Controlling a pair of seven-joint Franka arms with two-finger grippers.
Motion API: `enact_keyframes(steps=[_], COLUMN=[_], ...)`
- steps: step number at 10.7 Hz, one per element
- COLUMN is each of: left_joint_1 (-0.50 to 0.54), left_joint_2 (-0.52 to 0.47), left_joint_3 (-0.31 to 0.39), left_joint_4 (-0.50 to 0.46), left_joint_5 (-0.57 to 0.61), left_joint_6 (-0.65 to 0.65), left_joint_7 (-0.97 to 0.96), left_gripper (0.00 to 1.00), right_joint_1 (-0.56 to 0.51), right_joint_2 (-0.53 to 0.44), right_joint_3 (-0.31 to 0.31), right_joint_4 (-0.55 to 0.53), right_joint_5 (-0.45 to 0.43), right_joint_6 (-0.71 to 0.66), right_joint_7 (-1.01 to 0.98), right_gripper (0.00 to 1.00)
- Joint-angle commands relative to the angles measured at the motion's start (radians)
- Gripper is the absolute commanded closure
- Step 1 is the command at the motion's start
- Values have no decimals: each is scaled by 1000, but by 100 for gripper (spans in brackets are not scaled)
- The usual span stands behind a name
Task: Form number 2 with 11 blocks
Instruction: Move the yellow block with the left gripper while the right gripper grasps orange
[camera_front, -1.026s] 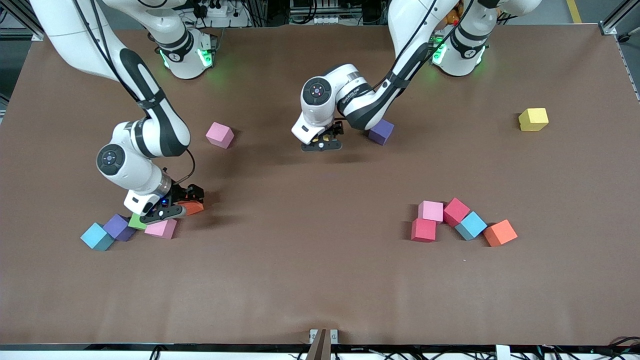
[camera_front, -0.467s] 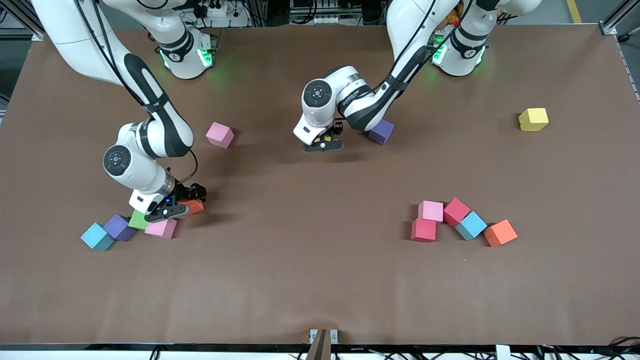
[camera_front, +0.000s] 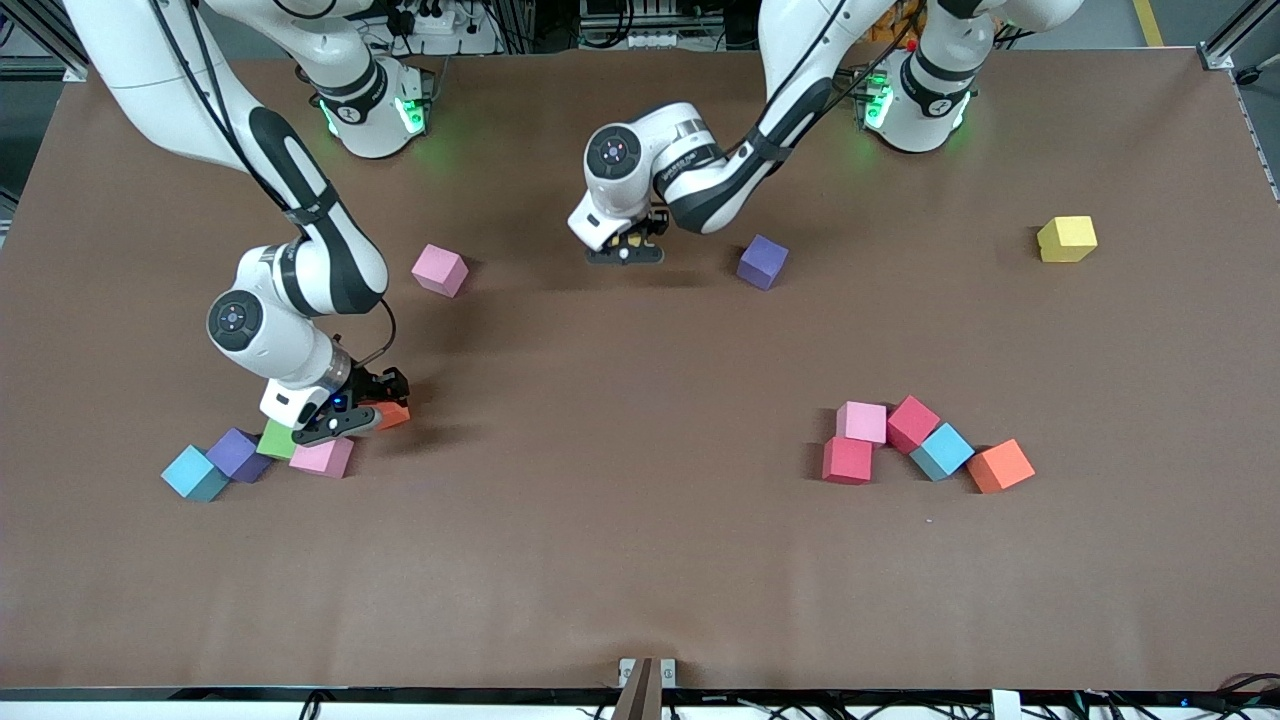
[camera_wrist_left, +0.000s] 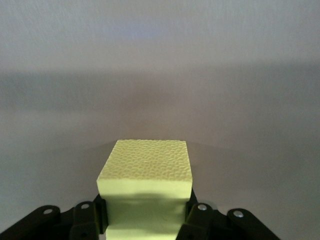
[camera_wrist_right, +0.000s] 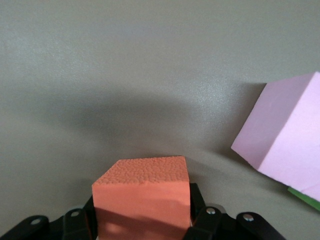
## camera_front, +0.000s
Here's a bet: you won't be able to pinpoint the green foam cube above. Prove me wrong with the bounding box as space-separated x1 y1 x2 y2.
256 418 301 461

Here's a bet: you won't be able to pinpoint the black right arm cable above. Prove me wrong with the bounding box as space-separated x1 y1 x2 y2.
148 0 399 373

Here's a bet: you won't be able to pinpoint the red foam cube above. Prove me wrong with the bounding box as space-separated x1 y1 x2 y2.
886 394 942 456
822 436 874 486

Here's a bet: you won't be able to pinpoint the purple foam cube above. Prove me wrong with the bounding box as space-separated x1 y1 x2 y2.
736 234 790 292
206 427 274 485

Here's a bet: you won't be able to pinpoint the blue foam cube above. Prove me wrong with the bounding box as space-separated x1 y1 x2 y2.
908 421 976 483
160 445 231 503

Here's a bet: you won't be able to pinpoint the white power strip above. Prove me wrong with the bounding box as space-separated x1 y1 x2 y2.
598 28 693 51
385 0 501 56

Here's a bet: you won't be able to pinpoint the yellow foam cube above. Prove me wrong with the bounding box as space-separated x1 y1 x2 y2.
1036 215 1099 264

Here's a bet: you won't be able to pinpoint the orange snack bags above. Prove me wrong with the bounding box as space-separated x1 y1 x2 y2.
865 0 929 49

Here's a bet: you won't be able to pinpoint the table cover sheet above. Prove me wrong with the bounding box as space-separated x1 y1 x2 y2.
0 48 1280 693

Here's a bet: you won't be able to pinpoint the aluminium frame profile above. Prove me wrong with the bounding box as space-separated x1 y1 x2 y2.
0 0 89 83
1198 0 1280 201

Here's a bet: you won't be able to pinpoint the pink foam cube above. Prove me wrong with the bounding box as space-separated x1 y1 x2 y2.
835 400 889 446
411 243 470 299
288 435 355 479

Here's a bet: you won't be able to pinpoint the silver metal bracket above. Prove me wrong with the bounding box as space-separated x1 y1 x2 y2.
618 657 678 691

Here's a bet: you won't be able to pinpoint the brown wooden post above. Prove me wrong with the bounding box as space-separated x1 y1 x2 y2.
610 657 665 720

